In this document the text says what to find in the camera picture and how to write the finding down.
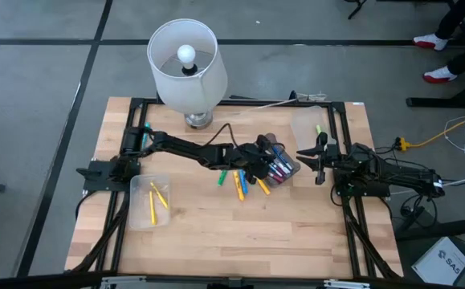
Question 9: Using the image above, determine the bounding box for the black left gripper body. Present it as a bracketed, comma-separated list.
[231, 135, 275, 184]

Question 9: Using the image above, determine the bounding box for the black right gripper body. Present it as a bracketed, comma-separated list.
[314, 131, 341, 186]

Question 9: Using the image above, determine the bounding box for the red Expo marker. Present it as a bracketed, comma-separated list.
[270, 162, 289, 177]

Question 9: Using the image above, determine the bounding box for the blue Expo marker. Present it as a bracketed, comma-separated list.
[274, 146, 296, 169]

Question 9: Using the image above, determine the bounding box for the grey translucent plastic bin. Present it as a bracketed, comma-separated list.
[251, 132, 302, 189]

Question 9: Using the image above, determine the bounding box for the yellow highlighter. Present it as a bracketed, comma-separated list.
[148, 189, 158, 226]
[149, 181, 170, 210]
[255, 178, 272, 197]
[232, 170, 245, 202]

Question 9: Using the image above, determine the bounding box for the blue highlighter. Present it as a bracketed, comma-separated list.
[238, 169, 249, 196]

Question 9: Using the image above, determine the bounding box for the white shade silver table lamp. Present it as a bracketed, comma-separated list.
[146, 18, 229, 131]

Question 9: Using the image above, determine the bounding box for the teal Sharpie highlighter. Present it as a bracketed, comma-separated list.
[141, 122, 152, 148]

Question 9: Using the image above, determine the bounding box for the clear plastic bin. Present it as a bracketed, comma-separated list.
[128, 173, 173, 230]

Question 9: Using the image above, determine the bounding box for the frosted white plastic bin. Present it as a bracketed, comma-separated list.
[290, 105, 337, 152]

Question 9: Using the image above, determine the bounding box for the black desk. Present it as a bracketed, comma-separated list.
[406, 75, 465, 109]

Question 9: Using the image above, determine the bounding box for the red and white shoe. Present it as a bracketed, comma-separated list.
[412, 34, 451, 52]
[422, 64, 456, 84]

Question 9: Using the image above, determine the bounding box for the black floor beam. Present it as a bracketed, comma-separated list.
[394, 216, 465, 242]

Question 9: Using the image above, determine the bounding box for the black stand foot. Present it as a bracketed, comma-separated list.
[346, 0, 369, 20]

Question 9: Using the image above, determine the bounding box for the white printed box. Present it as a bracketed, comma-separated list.
[410, 235, 465, 286]

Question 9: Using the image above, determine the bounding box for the person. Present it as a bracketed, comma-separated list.
[412, 0, 465, 84]

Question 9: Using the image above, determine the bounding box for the white lamp cord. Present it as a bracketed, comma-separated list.
[231, 92, 328, 116]

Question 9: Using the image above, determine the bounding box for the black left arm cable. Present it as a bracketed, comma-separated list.
[203, 123, 239, 148]

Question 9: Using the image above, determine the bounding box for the black cable bundle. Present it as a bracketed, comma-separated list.
[388, 158, 440, 230]

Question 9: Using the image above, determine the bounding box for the yellow extension cable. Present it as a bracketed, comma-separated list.
[394, 106, 465, 150]

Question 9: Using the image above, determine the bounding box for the thin white cable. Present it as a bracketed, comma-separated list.
[443, 116, 465, 152]

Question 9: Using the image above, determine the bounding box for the silver metal bracket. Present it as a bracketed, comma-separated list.
[323, 279, 372, 289]
[100, 275, 148, 289]

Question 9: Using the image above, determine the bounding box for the black aluminium table frame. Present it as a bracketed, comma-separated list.
[65, 96, 404, 289]

